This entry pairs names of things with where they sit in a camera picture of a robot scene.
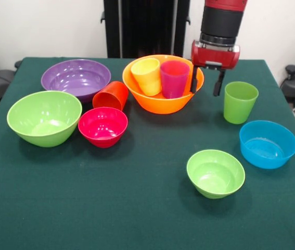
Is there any dark green table cloth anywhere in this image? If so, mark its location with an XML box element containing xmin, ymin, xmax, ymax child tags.
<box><xmin>0</xmin><ymin>57</ymin><xmax>295</xmax><ymax>250</ymax></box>

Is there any large orange bowl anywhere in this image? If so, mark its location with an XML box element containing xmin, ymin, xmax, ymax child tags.
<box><xmin>122</xmin><ymin>54</ymin><xmax>205</xmax><ymax>115</ymax></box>

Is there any large green bowl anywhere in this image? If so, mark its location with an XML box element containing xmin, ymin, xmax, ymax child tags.
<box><xmin>6</xmin><ymin>90</ymin><xmax>83</xmax><ymax>148</ymax></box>

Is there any pink bowl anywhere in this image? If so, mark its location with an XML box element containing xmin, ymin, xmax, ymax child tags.
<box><xmin>78</xmin><ymin>106</ymin><xmax>129</xmax><ymax>149</ymax></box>

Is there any blue bowl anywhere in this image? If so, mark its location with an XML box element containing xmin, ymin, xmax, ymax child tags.
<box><xmin>239</xmin><ymin>120</ymin><xmax>295</xmax><ymax>170</ymax></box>

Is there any green cup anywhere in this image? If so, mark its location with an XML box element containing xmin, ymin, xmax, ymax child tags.
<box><xmin>223</xmin><ymin>81</ymin><xmax>260</xmax><ymax>125</ymax></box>

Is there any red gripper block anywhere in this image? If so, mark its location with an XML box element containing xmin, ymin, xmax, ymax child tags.
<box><xmin>189</xmin><ymin>39</ymin><xmax>241</xmax><ymax>97</ymax></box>

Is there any red-orange cup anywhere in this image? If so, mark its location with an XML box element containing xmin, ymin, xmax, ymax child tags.
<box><xmin>92</xmin><ymin>81</ymin><xmax>130</xmax><ymax>111</ymax></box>

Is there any purple bowl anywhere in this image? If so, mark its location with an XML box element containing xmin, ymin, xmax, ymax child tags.
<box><xmin>41</xmin><ymin>59</ymin><xmax>112</xmax><ymax>103</ymax></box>

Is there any yellow cup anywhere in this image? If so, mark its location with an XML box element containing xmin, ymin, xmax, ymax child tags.
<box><xmin>130</xmin><ymin>58</ymin><xmax>162</xmax><ymax>97</ymax></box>

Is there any small green bowl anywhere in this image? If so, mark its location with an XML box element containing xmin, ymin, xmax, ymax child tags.
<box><xmin>186</xmin><ymin>149</ymin><xmax>246</xmax><ymax>199</ymax></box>

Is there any purple cup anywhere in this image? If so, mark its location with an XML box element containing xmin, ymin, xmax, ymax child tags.
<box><xmin>159</xmin><ymin>60</ymin><xmax>191</xmax><ymax>99</ymax></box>

